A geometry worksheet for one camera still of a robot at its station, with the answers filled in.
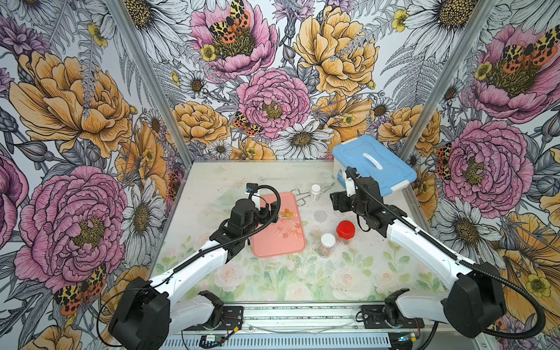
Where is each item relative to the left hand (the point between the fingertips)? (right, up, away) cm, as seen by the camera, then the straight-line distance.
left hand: (267, 206), depth 83 cm
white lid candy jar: (+22, -14, -3) cm, 26 cm away
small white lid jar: (+21, +4, +19) cm, 28 cm away
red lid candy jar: (+30, -9, +3) cm, 32 cm away
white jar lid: (+23, -6, +16) cm, 28 cm away
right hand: (+28, +3, +1) cm, 28 cm away
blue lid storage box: (+44, +20, +16) cm, 51 cm away
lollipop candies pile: (+7, -6, +17) cm, 19 cm away
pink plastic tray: (-1, -16, +8) cm, 18 cm away
